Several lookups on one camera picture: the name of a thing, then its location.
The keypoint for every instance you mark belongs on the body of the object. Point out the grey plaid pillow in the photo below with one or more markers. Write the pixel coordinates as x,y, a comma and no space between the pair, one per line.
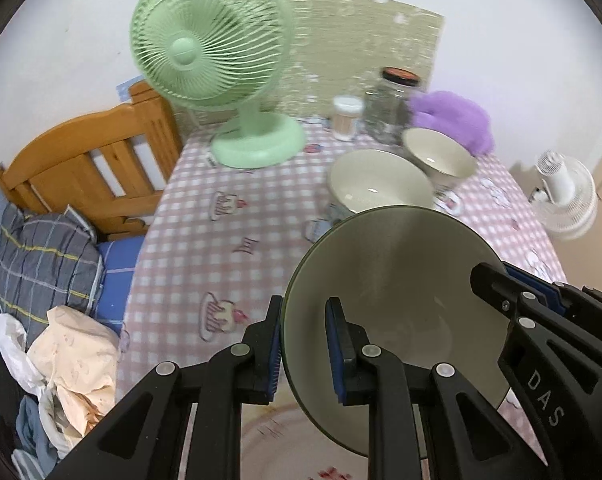
36,260

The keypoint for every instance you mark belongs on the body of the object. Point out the blue checked bedsheet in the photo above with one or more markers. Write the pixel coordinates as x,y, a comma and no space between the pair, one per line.
118,280

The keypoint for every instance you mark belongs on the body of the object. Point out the purple plush toy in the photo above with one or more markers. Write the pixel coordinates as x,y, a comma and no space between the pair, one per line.
456,115

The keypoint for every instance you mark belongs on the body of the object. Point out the peach printed cloth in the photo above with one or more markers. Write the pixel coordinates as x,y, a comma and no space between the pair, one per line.
76,360

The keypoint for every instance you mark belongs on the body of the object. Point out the glass jar with dark lid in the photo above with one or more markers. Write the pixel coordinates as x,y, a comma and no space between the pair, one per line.
388,110

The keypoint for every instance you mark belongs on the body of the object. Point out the green desk fan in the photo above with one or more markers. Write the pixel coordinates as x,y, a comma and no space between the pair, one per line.
201,50

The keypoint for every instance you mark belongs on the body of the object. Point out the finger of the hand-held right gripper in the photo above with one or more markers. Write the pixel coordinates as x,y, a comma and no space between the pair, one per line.
536,287
556,400

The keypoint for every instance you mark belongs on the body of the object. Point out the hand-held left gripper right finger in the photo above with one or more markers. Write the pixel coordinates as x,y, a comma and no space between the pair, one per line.
336,350

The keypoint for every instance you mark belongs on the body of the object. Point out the blue grey clothing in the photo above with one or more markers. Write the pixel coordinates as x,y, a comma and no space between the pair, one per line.
33,435

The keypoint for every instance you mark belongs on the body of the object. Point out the wooden bed headboard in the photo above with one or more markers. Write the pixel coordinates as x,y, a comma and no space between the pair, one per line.
71,160

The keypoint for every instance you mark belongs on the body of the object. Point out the white fan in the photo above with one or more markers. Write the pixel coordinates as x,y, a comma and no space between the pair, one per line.
566,195

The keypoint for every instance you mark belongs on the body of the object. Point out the white plate with red flower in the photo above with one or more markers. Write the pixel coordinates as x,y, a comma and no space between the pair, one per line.
281,440

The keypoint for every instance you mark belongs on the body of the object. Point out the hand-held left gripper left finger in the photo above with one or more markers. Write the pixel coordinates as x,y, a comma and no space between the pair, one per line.
275,360

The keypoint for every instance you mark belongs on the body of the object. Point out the cotton swab container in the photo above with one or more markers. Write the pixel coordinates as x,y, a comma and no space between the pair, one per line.
346,120

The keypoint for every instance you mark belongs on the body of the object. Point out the floral ceramic bowl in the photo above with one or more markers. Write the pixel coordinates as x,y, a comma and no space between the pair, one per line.
396,270
371,180
438,155

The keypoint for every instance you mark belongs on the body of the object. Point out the beige patterned board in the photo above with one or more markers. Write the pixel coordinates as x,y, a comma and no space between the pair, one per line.
351,35

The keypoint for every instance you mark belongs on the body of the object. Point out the pink checkered tablecloth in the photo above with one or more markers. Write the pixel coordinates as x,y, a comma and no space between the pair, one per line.
206,240

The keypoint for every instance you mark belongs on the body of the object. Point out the blue wall sticker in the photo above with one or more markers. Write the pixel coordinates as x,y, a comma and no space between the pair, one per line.
128,89

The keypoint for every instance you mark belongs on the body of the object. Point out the white plastic bag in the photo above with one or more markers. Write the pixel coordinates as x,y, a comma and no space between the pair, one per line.
11,340

